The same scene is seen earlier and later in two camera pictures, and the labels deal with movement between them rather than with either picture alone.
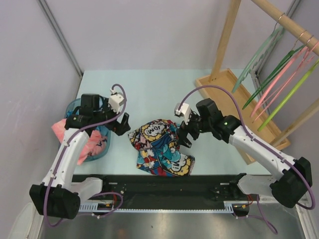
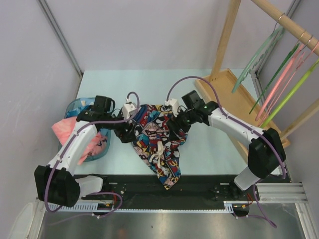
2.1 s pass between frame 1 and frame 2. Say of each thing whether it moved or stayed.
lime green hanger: stayed
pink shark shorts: stayed
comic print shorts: moved
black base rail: stayed
